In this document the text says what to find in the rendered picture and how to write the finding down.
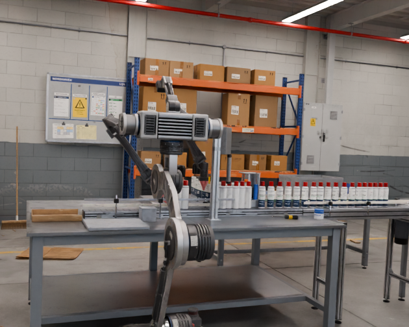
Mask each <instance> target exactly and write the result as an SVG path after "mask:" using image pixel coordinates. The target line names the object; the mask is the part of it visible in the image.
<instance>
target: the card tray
mask: <svg viewBox="0 0 409 327"><path fill-rule="evenodd" d="M31 217H32V222H64V221H82V215H78V209H32V210H31Z"/></svg>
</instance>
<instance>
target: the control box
mask: <svg viewBox="0 0 409 327"><path fill-rule="evenodd" d="M231 139H232V128H230V127H223V133H222V136H221V147H220V151H221V152H220V154H230V153H231Z"/></svg>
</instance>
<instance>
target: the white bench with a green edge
mask: <svg viewBox="0 0 409 327"><path fill-rule="evenodd" d="M276 192H277V191H275V192H274V194H275V195H274V204H276ZM282 206H284V195H283V198H282ZM291 207H293V197H291ZM370 222H371V220H370V219H364V234H363V245H362V249H360V248H357V247H354V246H351V245H348V244H346V248H349V249H351V250H354V251H357V252H359V253H362V265H363V267H362V268H363V269H366V267H365V266H368V265H367V263H368V252H369V233H370ZM224 241H225V240H224V239H218V247H217V250H214V255H213V256H212V257H213V258H214V259H216V260H217V266H223V255H224V254H239V253H251V251H252V249H251V248H250V249H231V250H224ZM326 249H327V245H326V246H321V250H326ZM300 250H315V246H312V247H283V248H261V249H260V252H286V251H300Z"/></svg>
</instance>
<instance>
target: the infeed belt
mask: <svg viewBox="0 0 409 327"><path fill-rule="evenodd" d="M292 209H302V208H292V207H291V208H282V209H278V208H273V209H269V208H265V209H259V208H251V209H237V210H292ZM181 210H182V209H181ZM188 210H210V208H188ZM218 210H221V209H218ZM225 210H235V209H225ZM83 211H84V212H114V211H115V209H87V210H83ZM120 211H139V209H117V212H120ZM161 211H168V209H167V208H161Z"/></svg>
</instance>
